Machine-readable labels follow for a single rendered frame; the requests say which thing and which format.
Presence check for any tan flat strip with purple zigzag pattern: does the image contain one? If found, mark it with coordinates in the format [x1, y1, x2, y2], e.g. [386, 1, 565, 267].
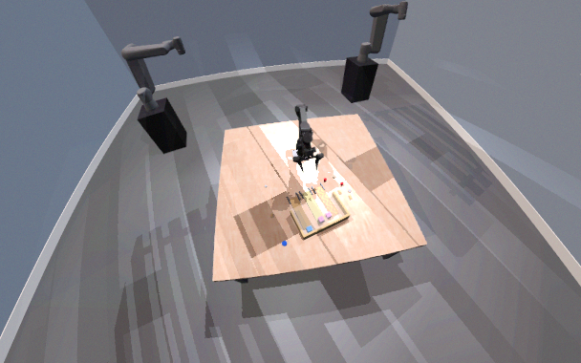
[314, 185, 326, 197]

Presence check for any brown wooden plank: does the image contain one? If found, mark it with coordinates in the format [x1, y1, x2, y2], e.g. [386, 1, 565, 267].
[290, 197, 301, 208]

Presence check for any pale yellow strip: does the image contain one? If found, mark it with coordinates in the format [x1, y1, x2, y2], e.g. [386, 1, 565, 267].
[302, 191, 314, 202]

